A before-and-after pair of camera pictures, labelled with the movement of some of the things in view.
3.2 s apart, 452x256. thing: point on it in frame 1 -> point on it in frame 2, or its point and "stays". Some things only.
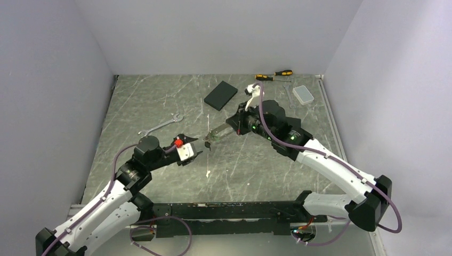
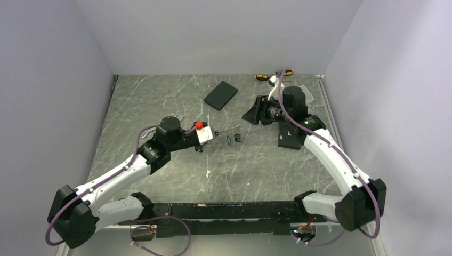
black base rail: x=172 y=220 stays
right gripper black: x=237 y=121 -> x=258 y=112
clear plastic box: x=303 y=94 stays
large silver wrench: x=176 y=119 stays
